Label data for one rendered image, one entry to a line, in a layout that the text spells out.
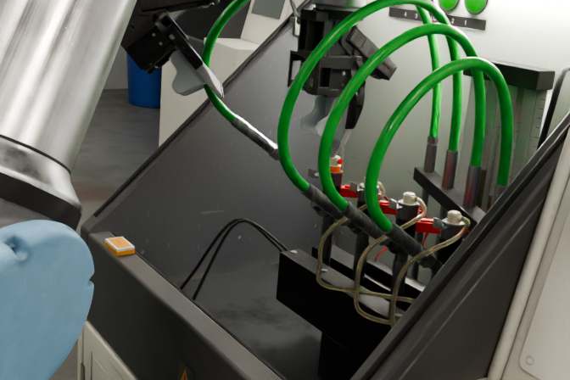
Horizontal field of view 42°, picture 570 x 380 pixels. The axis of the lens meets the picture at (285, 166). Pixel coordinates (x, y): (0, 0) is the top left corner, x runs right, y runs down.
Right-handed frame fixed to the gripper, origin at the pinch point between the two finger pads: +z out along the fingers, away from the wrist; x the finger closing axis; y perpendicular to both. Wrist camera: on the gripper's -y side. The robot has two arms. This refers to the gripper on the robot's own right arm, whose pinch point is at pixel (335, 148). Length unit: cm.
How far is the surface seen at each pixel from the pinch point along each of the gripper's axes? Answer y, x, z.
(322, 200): 8.6, 8.9, 4.4
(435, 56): -18.1, 0.0, -13.5
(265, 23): -160, -264, 5
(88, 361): 26, -29, 44
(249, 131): 8.3, -10.7, -0.6
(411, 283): -3.3, 15.5, 15.8
